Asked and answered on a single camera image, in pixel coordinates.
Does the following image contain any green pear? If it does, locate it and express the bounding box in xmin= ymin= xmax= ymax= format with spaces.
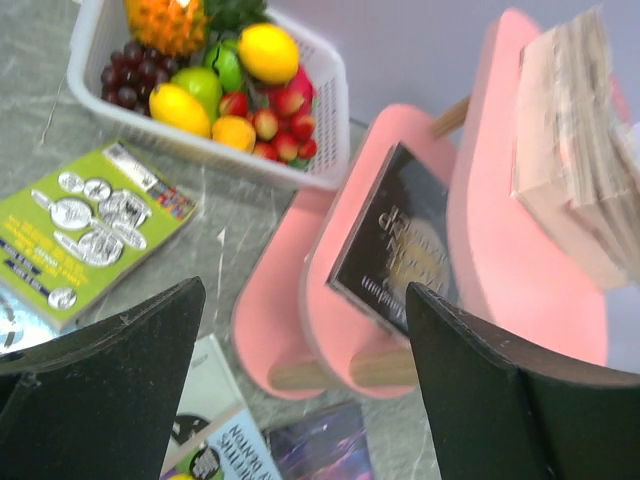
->
xmin=171 ymin=66 xmax=223 ymax=122

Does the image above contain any lime green paperback book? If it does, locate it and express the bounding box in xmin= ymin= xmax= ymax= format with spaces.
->
xmin=1 ymin=140 xmax=196 ymax=332

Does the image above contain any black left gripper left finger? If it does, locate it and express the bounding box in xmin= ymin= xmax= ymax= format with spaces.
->
xmin=1 ymin=277 xmax=206 ymax=479

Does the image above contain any green apple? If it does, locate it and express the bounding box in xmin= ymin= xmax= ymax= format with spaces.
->
xmin=202 ymin=39 xmax=245 ymax=93

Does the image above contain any black book on shelf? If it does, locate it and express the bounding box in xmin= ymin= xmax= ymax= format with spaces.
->
xmin=327 ymin=143 xmax=458 ymax=338

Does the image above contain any purple shrink-wrapped Robinson Crusoe book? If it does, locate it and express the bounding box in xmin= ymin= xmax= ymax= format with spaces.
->
xmin=263 ymin=401 xmax=375 ymax=480

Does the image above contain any yellow mango front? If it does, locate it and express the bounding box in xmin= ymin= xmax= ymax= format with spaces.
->
xmin=149 ymin=83 xmax=211 ymax=138

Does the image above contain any yellow lemon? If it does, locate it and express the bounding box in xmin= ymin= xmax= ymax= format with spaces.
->
xmin=237 ymin=23 xmax=300 ymax=85

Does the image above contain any floral Little Women book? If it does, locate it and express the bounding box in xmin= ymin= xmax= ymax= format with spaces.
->
xmin=512 ymin=6 xmax=639 ymax=291

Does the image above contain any orange fruit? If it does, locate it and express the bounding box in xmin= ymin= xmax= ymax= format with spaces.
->
xmin=211 ymin=115 xmax=257 ymax=153

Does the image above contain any light blue cat booklet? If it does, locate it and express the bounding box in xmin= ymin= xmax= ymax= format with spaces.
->
xmin=0 ymin=286 xmax=77 ymax=356

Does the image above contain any blue 143-Storey Treehouse book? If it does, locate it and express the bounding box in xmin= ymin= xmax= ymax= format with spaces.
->
xmin=160 ymin=408 xmax=281 ymax=480

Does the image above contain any dark red grapes bunch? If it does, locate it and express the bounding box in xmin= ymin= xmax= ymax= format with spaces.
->
xmin=100 ymin=40 xmax=186 ymax=117

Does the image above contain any red strawberries cluster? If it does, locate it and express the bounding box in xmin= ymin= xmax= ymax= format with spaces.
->
xmin=219 ymin=67 xmax=318 ymax=170

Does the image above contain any pink three-tier wooden shelf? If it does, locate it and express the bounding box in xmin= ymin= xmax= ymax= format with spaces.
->
xmin=232 ymin=8 xmax=611 ymax=400

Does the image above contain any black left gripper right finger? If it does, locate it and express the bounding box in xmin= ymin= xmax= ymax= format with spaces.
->
xmin=406 ymin=283 xmax=639 ymax=479

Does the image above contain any white plastic fruit basket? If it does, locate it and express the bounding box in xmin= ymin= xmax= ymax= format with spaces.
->
xmin=66 ymin=1 xmax=350 ymax=190

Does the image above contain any orange pineapple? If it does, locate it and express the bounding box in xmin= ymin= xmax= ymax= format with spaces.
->
xmin=123 ymin=0 xmax=210 ymax=57

